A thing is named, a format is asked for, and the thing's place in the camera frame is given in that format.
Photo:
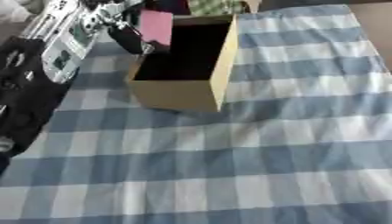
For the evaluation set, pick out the pink block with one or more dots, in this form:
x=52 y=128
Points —
x=156 y=26

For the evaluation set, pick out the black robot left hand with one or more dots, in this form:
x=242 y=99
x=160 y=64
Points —
x=127 y=38

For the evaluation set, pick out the silver black robot left arm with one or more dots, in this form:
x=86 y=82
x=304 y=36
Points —
x=61 y=52

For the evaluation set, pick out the green white checked cloth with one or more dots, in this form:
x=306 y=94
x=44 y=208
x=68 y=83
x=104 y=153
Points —
x=214 y=7

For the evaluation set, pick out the tan cardboard box black inside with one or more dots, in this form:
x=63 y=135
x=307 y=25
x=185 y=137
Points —
x=176 y=94

